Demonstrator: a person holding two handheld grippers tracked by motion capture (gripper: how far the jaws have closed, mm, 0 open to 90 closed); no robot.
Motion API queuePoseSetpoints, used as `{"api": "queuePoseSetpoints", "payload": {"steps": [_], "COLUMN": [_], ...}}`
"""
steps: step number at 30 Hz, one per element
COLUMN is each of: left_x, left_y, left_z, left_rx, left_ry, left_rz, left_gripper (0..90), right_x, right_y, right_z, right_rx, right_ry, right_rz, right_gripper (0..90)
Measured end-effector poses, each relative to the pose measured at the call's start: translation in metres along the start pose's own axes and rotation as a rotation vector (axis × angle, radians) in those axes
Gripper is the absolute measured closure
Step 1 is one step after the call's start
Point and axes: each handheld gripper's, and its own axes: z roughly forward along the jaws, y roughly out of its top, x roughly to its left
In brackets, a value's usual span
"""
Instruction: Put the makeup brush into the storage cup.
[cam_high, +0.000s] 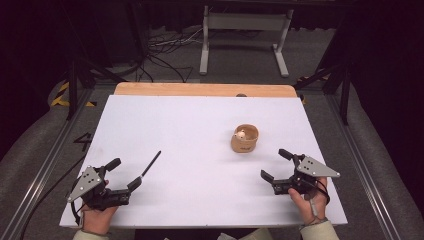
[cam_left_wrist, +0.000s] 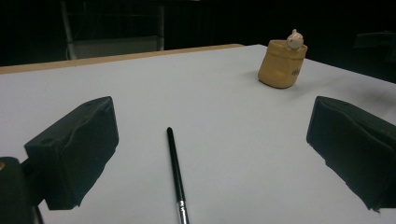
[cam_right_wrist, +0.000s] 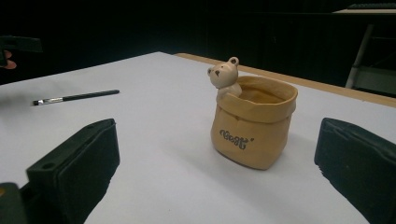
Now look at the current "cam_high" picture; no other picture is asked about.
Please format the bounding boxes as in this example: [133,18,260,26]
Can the white board sheet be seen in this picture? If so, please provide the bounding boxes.
[59,94,348,230]

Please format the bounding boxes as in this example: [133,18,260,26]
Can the brown pen holder with figurine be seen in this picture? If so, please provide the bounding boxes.
[230,123,260,154]

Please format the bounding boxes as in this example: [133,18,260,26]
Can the person's left hand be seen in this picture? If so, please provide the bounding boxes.
[79,203,120,236]

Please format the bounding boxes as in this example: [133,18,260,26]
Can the person's right hand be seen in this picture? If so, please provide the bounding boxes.
[288,177,331,226]

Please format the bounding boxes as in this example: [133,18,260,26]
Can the yellow black floor tape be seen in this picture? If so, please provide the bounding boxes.
[50,81,98,108]
[297,74,332,105]

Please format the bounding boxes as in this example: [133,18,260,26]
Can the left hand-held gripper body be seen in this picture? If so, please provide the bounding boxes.
[67,165,131,212]

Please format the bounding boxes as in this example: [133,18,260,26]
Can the aluminium floor rail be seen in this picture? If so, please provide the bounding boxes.
[324,93,402,240]
[0,87,95,240]

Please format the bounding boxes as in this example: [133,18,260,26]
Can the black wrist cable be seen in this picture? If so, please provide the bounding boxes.
[307,179,332,218]

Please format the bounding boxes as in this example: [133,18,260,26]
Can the black and silver pen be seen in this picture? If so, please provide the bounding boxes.
[140,150,162,179]

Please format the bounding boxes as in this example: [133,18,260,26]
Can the black tripod legs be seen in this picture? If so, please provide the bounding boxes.
[293,59,352,126]
[65,54,128,122]

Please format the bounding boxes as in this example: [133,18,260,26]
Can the bundle of floor cables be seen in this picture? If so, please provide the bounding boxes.
[138,28,205,84]

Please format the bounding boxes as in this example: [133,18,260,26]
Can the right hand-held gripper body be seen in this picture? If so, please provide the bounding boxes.
[273,153,341,196]

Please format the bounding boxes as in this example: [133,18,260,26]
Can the grey metal stand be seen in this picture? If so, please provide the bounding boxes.
[199,4,295,79]

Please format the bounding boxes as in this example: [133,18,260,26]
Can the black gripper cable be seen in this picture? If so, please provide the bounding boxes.
[19,155,88,240]

